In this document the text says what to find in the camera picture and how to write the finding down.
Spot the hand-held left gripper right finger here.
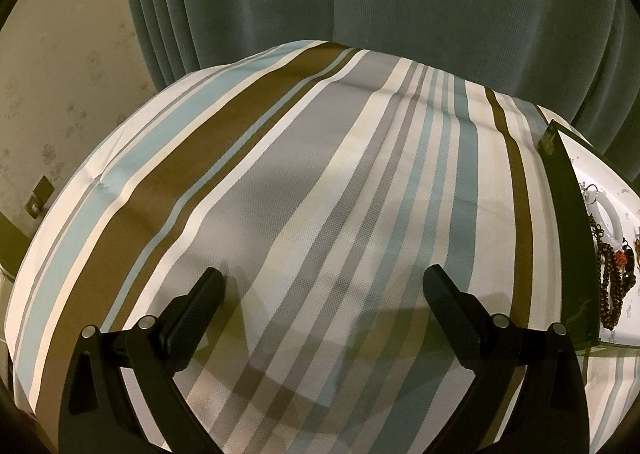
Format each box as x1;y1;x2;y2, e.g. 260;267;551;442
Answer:
422;264;586;454

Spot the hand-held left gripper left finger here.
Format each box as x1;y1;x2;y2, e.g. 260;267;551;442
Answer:
59;268;226;454

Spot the white jade bangle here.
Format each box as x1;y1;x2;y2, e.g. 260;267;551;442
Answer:
595;187;628;242

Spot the striped tablecloth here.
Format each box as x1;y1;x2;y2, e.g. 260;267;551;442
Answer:
7;39;640;454

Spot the dark wooden board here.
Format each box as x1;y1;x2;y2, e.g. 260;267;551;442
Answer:
0;211;32;276

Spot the brown bead bracelet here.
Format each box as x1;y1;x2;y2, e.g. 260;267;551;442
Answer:
597;234;639;332

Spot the wall socket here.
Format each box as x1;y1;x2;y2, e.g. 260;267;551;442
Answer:
25;175;53;217

